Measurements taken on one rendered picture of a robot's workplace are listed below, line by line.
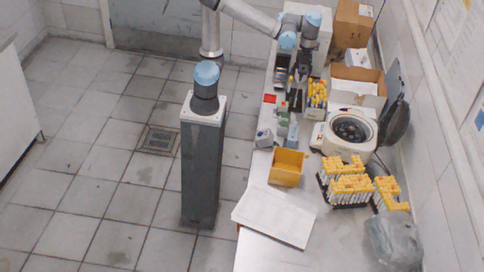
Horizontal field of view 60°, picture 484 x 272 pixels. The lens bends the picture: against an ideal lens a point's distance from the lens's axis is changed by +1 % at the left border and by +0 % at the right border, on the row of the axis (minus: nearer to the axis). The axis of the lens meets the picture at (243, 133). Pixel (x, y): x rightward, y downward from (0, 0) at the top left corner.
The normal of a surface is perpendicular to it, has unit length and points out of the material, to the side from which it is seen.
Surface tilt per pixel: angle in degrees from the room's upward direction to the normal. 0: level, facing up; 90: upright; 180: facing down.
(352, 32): 88
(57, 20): 90
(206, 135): 90
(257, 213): 1
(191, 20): 90
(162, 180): 0
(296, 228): 1
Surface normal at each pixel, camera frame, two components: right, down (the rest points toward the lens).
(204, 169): -0.14, 0.67
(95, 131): 0.09, -0.72
